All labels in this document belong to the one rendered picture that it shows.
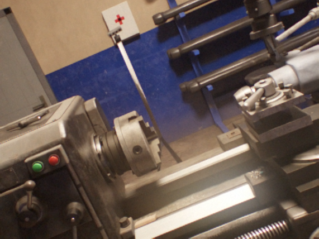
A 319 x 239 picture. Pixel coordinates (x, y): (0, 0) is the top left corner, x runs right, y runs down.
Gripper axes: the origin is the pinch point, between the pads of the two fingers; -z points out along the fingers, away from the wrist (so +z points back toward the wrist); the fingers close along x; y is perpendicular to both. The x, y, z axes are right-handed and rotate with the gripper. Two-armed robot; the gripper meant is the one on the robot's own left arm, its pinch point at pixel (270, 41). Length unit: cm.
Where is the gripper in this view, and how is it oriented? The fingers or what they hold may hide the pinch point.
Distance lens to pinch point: 156.1
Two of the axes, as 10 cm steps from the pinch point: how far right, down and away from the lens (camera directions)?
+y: 4.4, -4.1, 8.0
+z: -3.9, -8.9, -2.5
